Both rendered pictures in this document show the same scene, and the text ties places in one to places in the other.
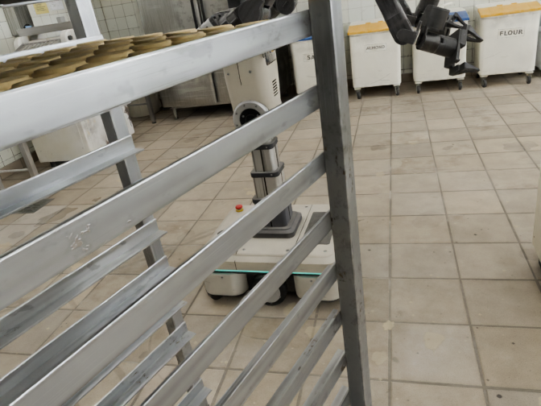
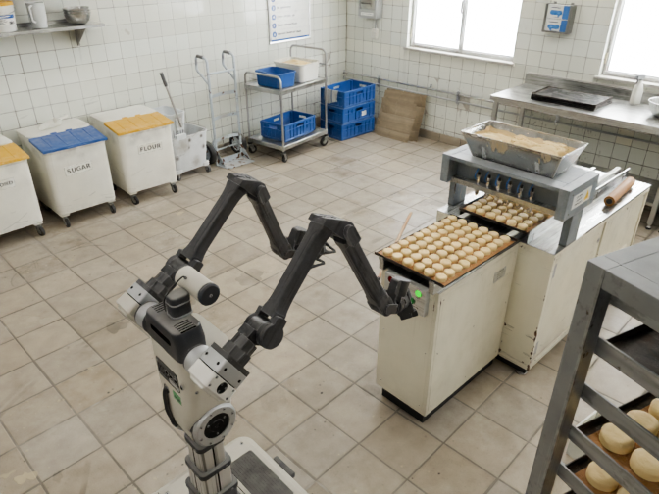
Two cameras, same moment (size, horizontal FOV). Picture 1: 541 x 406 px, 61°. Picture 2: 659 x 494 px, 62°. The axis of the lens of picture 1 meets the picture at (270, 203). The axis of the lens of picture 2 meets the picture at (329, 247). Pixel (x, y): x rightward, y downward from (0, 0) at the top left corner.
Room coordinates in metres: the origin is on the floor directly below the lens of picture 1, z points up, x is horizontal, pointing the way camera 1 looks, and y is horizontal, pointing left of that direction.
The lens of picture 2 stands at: (0.90, 1.00, 2.20)
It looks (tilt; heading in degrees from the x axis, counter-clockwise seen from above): 29 degrees down; 297
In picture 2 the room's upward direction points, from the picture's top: straight up
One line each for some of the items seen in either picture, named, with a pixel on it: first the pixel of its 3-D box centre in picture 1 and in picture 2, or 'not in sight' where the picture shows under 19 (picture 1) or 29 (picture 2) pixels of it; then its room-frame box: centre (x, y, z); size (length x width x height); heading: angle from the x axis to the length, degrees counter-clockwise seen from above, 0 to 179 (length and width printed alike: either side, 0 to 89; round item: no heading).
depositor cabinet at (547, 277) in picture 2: not in sight; (535, 256); (1.09, -2.31, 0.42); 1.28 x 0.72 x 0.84; 71
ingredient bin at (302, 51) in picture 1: (318, 64); not in sight; (5.42, -0.81, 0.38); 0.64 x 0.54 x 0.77; 165
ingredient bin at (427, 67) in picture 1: (437, 50); (70, 172); (5.03, -2.05, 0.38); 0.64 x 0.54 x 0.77; 162
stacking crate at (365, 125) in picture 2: not in sight; (347, 124); (3.83, -5.29, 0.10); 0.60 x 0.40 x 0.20; 70
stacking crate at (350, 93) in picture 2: not in sight; (347, 93); (3.83, -5.29, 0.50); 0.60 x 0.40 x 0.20; 75
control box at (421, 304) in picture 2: not in sight; (406, 292); (1.53, -1.05, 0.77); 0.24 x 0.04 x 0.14; 161
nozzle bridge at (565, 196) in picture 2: not in sight; (512, 192); (1.25, -1.87, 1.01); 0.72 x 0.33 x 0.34; 161
